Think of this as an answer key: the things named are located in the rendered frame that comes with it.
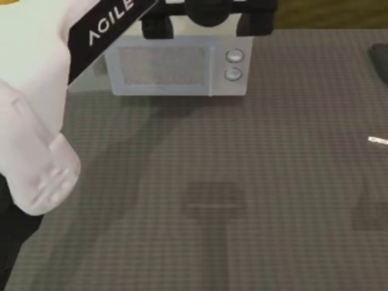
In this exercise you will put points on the white microwave oven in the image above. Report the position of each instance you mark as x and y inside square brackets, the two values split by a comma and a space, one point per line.
[169, 69]

